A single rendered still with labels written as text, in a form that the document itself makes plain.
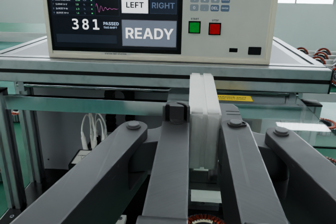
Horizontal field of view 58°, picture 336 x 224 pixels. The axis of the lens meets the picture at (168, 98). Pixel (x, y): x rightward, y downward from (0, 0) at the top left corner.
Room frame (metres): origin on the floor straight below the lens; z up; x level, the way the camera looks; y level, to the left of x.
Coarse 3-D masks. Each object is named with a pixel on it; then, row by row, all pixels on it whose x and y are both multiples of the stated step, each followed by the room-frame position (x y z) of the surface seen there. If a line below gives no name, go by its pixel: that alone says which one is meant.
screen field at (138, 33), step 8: (128, 24) 0.59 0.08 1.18; (136, 24) 0.59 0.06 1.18; (144, 24) 0.59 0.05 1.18; (152, 24) 0.59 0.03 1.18; (160, 24) 0.59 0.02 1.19; (168, 24) 0.58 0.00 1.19; (128, 32) 0.59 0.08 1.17; (136, 32) 0.59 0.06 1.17; (144, 32) 0.59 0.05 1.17; (152, 32) 0.59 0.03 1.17; (160, 32) 0.59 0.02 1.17; (168, 32) 0.58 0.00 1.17; (128, 40) 0.59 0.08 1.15; (136, 40) 0.59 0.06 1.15; (144, 40) 0.59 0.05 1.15; (152, 40) 0.59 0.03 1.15; (160, 40) 0.59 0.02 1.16; (168, 40) 0.58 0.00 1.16
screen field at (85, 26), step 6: (72, 18) 0.60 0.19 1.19; (78, 18) 0.60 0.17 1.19; (84, 18) 0.60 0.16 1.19; (90, 18) 0.59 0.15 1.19; (96, 18) 0.59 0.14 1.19; (72, 24) 0.60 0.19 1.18; (78, 24) 0.60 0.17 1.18; (84, 24) 0.60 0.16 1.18; (90, 24) 0.59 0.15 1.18; (96, 24) 0.59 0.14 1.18; (84, 30) 0.60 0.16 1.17; (90, 30) 0.59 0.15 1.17; (96, 30) 0.59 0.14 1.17
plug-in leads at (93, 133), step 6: (90, 114) 0.63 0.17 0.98; (96, 114) 0.63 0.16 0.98; (90, 120) 0.62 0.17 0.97; (96, 120) 0.63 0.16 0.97; (102, 120) 0.62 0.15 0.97; (90, 126) 0.62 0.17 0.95; (102, 126) 0.60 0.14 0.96; (90, 132) 0.62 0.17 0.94; (96, 132) 0.64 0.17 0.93; (102, 132) 0.59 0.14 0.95; (84, 138) 0.59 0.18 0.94; (90, 138) 0.62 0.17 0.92; (96, 138) 0.64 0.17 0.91; (102, 138) 0.59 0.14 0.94; (84, 144) 0.59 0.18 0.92; (96, 144) 0.59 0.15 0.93
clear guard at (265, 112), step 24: (168, 96) 0.52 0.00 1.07; (264, 96) 0.53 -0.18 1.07; (288, 96) 0.53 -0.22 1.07; (264, 120) 0.42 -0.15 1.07; (288, 120) 0.42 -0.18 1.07; (312, 120) 0.42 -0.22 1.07; (312, 144) 0.35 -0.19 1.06; (192, 168) 0.33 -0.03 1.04; (192, 192) 0.31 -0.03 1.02; (216, 192) 0.31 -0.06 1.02
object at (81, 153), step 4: (88, 144) 0.64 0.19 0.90; (88, 148) 0.61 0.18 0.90; (76, 152) 0.56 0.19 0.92; (80, 152) 0.56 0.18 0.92; (84, 152) 0.56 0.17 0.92; (88, 152) 0.56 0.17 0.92; (76, 156) 0.54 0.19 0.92; (80, 156) 0.54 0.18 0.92; (84, 156) 0.55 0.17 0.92; (72, 160) 0.53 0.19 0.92; (76, 160) 0.53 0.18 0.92; (68, 164) 0.52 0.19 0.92; (72, 164) 0.52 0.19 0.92; (68, 168) 0.51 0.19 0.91
